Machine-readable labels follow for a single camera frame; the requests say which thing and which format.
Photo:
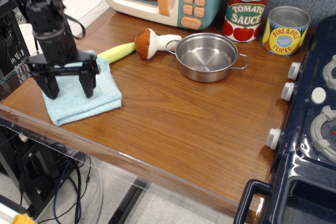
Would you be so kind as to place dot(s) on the yellow sponge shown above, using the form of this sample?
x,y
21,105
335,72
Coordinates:
x,y
23,219

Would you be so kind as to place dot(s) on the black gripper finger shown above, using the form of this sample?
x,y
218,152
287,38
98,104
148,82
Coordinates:
x,y
47,84
87,78

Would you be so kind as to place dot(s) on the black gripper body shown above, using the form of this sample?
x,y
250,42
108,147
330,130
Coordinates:
x,y
59,56

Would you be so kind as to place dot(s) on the pineapple slices can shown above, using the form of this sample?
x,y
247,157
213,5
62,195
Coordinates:
x,y
285,31

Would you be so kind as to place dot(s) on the ice cream scoop yellow handle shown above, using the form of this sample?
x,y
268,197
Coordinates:
x,y
116,53

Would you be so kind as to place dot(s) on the tomato sauce can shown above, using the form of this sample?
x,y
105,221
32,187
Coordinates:
x,y
243,19

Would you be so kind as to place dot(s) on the white stove knob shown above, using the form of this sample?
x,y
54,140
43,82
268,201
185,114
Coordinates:
x,y
287,91
273,138
294,70

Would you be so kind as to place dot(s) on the small steel pot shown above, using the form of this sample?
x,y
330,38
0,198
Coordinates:
x,y
207,57

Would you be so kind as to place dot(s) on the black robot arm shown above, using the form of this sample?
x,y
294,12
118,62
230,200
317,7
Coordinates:
x,y
44,16

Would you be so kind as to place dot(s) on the plush toy mushroom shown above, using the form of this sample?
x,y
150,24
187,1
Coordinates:
x,y
147,43

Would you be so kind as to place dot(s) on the light blue cloth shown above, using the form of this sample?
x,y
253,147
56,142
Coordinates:
x,y
71,103

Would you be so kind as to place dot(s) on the dark blue toy stove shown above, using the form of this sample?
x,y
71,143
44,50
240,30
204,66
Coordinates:
x,y
302,187

